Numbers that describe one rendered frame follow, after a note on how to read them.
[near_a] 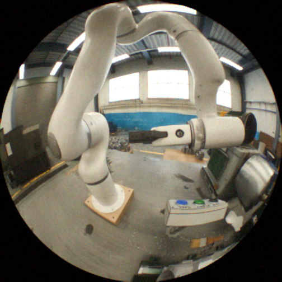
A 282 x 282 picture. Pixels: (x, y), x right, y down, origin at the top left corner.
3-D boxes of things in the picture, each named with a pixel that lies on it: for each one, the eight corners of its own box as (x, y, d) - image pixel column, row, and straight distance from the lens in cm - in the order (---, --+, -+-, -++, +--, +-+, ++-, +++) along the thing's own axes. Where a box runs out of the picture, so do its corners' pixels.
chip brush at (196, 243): (222, 233, 63) (223, 233, 62) (222, 240, 63) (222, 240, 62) (189, 239, 52) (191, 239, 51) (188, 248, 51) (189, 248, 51)
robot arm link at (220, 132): (196, 115, 28) (206, 122, 20) (230, 113, 34) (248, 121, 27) (196, 140, 31) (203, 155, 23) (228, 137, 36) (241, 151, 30)
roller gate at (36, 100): (65, 137, 716) (62, 79, 769) (68, 137, 669) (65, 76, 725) (22, 157, 702) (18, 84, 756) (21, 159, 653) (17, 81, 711)
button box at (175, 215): (212, 211, 36) (215, 197, 34) (223, 218, 31) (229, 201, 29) (163, 213, 29) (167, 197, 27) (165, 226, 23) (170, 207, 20)
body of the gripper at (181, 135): (198, 149, 19) (149, 151, 20) (191, 147, 29) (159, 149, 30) (194, 114, 20) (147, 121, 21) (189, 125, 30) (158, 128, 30)
